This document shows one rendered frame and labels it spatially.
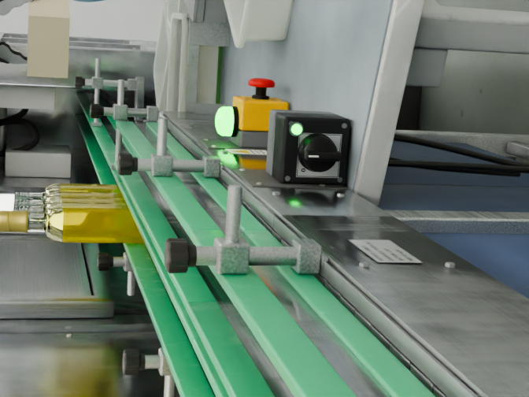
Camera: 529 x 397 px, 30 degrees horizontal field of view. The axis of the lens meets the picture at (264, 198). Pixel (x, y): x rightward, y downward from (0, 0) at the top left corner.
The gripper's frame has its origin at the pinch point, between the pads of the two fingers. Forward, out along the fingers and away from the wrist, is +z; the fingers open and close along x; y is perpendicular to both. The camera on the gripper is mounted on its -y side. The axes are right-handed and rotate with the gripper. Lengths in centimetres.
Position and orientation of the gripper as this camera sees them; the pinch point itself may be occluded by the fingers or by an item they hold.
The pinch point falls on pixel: (39, 31)
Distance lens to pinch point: 197.4
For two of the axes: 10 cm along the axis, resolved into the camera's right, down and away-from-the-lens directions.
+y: -1.8, -5.1, 8.4
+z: 9.7, 0.2, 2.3
